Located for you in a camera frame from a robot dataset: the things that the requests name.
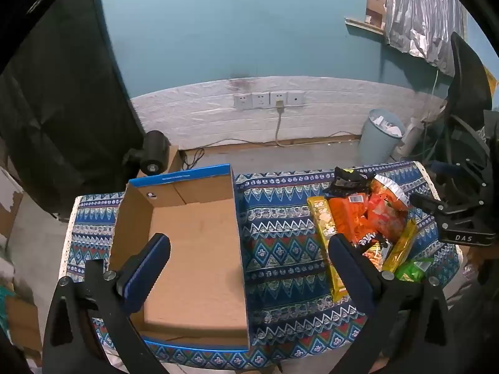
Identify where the black snack packet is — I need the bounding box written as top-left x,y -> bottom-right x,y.
323,167 -> 375,197

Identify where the black office chair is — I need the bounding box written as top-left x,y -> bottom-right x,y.
425,31 -> 494,188

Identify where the brown cardboard box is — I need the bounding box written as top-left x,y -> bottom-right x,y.
6,296 -> 43,353

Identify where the black hanging cloth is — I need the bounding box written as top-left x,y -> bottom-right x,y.
0,0 -> 145,223

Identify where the blue cardboard box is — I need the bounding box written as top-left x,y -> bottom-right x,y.
108,164 -> 251,353

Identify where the short yellow snack packet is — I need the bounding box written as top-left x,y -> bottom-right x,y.
382,220 -> 418,273

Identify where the silver foil curtain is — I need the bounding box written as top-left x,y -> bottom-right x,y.
384,0 -> 468,76

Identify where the black cylindrical device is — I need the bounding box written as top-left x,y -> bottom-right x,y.
123,130 -> 171,176

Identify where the wooden window sill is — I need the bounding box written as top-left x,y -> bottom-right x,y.
345,16 -> 386,36

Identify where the orange snack bag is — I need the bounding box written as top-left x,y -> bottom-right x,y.
327,194 -> 377,246

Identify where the long yellow biscuit packet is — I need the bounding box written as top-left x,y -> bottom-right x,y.
307,197 -> 349,302

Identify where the beige plug with cable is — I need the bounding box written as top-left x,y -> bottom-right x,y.
274,100 -> 291,148

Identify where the multicoloured snack packet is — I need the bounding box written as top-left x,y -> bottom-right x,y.
353,237 -> 392,271

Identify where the green snack packet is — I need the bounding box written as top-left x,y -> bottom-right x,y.
395,259 -> 433,283

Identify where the red chip bag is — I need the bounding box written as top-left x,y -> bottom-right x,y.
364,173 -> 410,242

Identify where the pale blue trash bin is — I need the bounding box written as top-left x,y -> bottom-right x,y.
356,109 -> 404,164

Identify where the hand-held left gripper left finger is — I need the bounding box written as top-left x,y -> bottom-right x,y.
43,233 -> 172,374

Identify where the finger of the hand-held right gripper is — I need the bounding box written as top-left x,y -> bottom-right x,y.
409,192 -> 488,231

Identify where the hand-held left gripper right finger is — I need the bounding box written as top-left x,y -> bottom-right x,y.
328,234 -> 457,374

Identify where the blue patterned tablecloth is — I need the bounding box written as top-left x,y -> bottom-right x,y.
62,161 -> 464,371

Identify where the black floor cable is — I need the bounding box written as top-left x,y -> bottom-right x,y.
181,146 -> 205,172

